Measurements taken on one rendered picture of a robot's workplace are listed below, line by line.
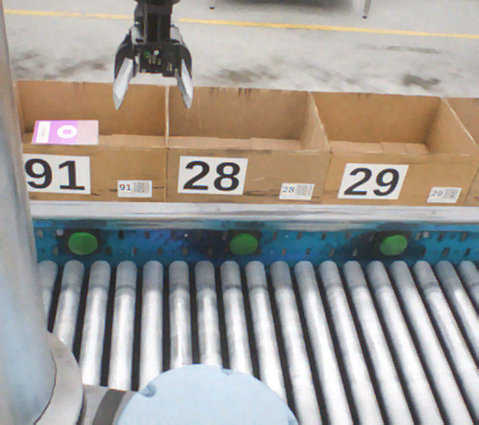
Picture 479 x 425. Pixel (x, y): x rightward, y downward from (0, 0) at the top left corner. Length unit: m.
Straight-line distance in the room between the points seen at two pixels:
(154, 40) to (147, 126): 0.85
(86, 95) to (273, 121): 0.52
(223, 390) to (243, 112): 1.28
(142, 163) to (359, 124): 0.68
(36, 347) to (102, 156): 1.05
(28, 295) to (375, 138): 1.55
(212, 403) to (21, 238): 0.21
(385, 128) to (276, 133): 0.32
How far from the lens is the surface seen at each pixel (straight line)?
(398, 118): 1.83
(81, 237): 1.49
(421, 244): 1.71
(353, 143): 1.82
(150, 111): 1.70
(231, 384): 0.50
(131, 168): 1.45
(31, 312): 0.39
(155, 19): 0.89
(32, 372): 0.42
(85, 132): 1.63
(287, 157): 1.45
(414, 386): 1.43
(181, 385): 0.49
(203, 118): 1.71
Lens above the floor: 1.86
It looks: 38 degrees down
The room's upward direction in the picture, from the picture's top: 7 degrees clockwise
